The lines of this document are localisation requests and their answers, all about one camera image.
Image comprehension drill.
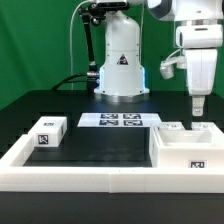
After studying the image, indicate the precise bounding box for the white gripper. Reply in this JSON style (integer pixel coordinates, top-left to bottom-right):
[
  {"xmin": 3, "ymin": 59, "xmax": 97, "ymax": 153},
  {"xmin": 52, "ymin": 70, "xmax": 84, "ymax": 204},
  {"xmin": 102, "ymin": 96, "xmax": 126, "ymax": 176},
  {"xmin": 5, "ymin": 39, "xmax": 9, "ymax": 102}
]
[{"xmin": 185, "ymin": 49, "xmax": 218, "ymax": 116}]

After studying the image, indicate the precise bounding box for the white door panel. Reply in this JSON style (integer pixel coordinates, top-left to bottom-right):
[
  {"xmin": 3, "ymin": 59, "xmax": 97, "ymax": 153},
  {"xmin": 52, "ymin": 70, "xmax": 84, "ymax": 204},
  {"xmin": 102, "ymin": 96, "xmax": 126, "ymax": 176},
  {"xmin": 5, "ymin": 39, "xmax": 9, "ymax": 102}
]
[
  {"xmin": 191, "ymin": 122, "xmax": 215, "ymax": 130},
  {"xmin": 158, "ymin": 122, "xmax": 184, "ymax": 131}
]

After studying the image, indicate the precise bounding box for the white cabinet body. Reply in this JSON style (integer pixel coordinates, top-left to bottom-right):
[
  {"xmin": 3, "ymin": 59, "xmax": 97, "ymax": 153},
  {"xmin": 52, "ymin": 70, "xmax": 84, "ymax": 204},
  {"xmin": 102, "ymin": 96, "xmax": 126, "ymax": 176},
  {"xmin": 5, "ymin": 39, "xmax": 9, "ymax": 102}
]
[{"xmin": 149, "ymin": 125, "xmax": 224, "ymax": 168}]

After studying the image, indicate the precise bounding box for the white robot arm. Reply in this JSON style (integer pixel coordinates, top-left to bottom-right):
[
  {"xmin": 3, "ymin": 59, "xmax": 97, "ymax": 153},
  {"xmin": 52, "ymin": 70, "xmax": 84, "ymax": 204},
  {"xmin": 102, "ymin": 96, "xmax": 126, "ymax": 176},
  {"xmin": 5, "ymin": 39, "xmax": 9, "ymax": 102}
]
[{"xmin": 94, "ymin": 0, "xmax": 224, "ymax": 116}]

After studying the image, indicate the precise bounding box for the white cabinet top block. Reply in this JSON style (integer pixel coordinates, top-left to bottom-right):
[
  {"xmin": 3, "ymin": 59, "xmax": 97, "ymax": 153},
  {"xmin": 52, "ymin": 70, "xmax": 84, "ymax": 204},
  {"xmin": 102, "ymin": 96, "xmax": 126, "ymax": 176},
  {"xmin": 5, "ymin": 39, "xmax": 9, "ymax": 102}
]
[{"xmin": 28, "ymin": 116, "xmax": 67, "ymax": 147}]

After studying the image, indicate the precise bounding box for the white marker base sheet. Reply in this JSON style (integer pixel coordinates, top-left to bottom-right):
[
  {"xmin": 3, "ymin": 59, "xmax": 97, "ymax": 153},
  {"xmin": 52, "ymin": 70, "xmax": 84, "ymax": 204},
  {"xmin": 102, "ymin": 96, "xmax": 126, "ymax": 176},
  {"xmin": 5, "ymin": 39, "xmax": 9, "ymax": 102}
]
[{"xmin": 78, "ymin": 113, "xmax": 161, "ymax": 128}]

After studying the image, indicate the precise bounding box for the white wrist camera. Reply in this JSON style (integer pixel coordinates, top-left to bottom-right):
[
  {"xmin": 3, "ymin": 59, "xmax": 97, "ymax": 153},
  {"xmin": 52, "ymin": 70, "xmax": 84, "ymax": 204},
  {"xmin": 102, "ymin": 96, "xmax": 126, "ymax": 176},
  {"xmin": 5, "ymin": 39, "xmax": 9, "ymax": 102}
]
[{"xmin": 160, "ymin": 49, "xmax": 186, "ymax": 80}]

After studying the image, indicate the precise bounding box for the black cable bundle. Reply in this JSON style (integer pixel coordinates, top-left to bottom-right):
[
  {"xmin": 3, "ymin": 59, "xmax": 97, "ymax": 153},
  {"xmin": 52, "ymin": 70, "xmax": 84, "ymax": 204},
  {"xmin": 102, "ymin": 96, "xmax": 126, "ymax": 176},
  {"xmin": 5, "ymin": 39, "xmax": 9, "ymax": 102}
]
[{"xmin": 51, "ymin": 71, "xmax": 100, "ymax": 92}]

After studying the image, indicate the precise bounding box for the white cable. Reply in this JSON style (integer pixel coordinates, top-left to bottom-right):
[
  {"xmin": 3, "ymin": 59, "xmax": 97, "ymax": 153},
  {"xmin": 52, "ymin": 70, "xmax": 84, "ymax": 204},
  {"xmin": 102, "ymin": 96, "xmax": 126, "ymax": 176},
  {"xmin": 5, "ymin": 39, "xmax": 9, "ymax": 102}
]
[{"xmin": 69, "ymin": 0, "xmax": 93, "ymax": 91}]

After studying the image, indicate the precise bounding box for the white U-shaped frame wall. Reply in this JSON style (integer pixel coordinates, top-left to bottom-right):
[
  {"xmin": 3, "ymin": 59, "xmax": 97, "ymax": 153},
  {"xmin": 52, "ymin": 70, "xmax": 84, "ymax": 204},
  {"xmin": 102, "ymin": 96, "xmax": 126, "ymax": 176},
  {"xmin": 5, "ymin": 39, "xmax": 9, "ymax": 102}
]
[{"xmin": 0, "ymin": 134, "xmax": 224, "ymax": 193}]

